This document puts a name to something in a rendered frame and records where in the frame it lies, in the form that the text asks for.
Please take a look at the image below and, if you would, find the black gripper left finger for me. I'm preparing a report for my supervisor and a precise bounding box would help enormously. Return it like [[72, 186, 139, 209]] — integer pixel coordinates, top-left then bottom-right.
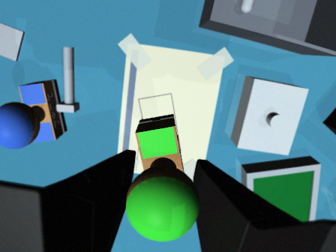
[[0, 150, 136, 252]]

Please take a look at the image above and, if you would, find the rubber stamp with green ball handle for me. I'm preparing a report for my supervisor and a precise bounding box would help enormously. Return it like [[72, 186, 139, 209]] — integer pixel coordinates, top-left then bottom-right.
[[126, 114, 200, 242]]

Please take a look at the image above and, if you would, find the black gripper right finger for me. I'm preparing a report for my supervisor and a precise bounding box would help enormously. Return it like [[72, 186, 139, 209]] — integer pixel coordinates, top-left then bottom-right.
[[193, 159, 336, 252]]

